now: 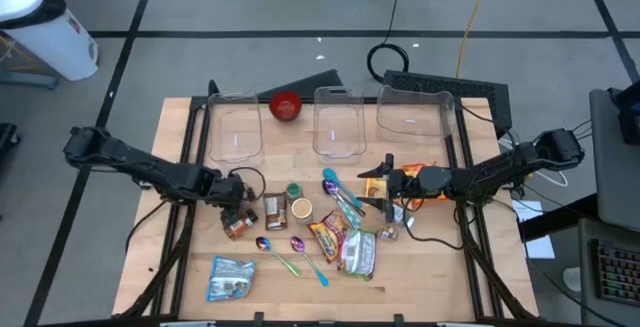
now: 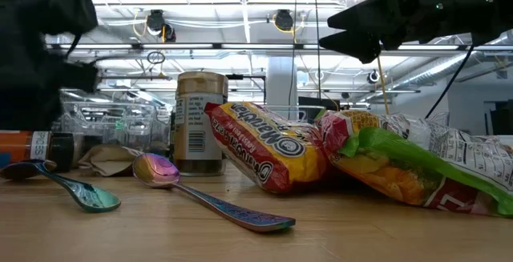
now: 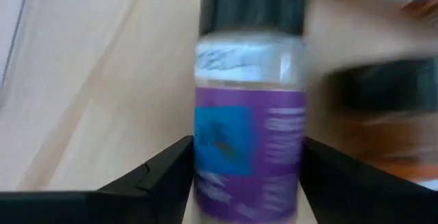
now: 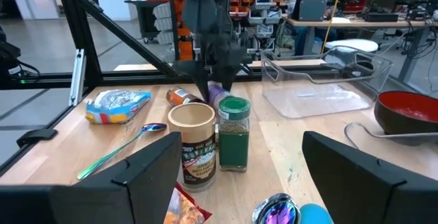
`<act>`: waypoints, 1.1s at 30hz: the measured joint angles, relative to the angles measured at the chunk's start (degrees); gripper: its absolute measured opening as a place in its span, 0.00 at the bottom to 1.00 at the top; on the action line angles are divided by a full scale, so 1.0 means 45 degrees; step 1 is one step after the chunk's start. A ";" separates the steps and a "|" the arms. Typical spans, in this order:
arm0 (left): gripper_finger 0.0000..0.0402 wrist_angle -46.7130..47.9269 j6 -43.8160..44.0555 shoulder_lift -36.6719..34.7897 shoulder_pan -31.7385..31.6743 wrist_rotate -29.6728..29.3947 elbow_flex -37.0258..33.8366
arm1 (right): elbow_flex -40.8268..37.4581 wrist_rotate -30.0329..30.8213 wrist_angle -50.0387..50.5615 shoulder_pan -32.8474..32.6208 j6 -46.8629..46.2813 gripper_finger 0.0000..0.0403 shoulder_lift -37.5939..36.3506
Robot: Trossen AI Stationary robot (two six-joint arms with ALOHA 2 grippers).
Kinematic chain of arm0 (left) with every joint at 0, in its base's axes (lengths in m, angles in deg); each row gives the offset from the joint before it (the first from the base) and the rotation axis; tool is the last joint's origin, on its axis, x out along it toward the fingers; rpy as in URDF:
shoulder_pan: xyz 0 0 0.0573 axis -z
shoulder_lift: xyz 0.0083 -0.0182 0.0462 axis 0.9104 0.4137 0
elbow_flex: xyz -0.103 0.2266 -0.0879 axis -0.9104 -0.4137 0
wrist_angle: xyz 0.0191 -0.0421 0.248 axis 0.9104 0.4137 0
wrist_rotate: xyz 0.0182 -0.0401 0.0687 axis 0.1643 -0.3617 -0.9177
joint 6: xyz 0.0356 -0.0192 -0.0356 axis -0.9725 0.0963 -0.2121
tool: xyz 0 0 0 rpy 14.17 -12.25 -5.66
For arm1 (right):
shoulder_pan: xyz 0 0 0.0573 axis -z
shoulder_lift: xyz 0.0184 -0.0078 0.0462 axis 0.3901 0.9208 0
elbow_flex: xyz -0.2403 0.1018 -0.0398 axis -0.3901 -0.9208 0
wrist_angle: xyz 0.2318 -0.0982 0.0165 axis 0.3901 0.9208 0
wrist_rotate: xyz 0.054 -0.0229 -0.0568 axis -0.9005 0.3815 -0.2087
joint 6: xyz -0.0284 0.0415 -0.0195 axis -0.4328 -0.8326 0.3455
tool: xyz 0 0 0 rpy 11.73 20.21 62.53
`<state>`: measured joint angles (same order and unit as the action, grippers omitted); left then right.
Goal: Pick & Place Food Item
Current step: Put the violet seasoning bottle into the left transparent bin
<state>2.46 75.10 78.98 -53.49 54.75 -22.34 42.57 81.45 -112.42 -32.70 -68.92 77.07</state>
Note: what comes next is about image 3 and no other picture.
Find purple label spice jar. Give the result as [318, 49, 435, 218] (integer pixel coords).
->
[192, 0, 308, 224]

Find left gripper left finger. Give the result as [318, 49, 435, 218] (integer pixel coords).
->
[0, 134, 195, 224]

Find orange label spice jar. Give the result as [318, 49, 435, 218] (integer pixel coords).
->
[307, 56, 438, 183]

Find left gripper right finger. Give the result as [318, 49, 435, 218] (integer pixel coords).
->
[300, 136, 438, 224]

